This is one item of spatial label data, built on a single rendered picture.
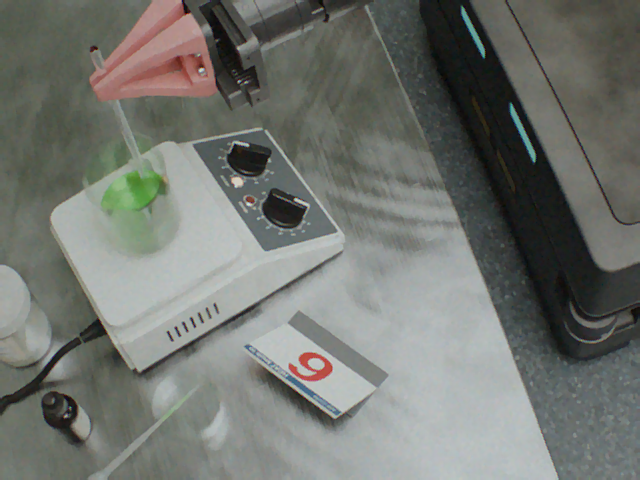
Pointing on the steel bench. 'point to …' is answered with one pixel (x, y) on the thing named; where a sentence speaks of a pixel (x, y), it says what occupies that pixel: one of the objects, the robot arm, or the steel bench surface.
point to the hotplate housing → (166, 329)
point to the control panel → (309, 228)
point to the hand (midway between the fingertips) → (105, 84)
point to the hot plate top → (143, 290)
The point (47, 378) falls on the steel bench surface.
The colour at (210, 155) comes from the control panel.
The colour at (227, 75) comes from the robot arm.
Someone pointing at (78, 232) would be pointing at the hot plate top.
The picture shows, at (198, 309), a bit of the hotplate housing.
